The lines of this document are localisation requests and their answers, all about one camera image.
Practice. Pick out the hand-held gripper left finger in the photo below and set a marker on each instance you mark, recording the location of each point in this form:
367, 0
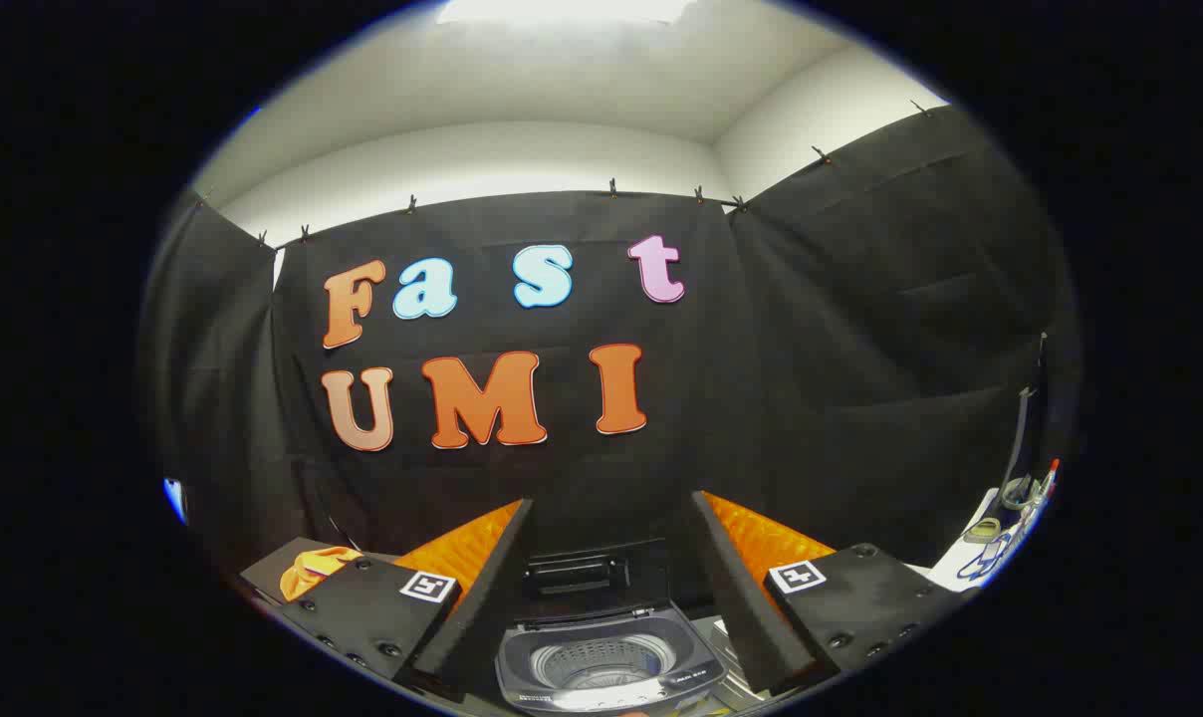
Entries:
482, 597

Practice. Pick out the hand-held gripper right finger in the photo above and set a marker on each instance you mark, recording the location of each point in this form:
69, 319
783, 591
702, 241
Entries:
741, 597

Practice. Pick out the dark grey washing machine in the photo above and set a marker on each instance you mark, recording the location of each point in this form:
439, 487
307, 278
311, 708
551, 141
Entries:
683, 659

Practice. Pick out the yellow orange garment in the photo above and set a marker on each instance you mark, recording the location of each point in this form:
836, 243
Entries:
313, 573

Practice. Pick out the black backdrop cloth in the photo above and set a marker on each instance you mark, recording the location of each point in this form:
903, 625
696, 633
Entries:
811, 398

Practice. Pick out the row of small black clips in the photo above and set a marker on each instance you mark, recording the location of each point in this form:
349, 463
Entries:
612, 186

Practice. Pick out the ceiling light panel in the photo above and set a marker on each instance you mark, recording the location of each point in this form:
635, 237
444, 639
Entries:
562, 10

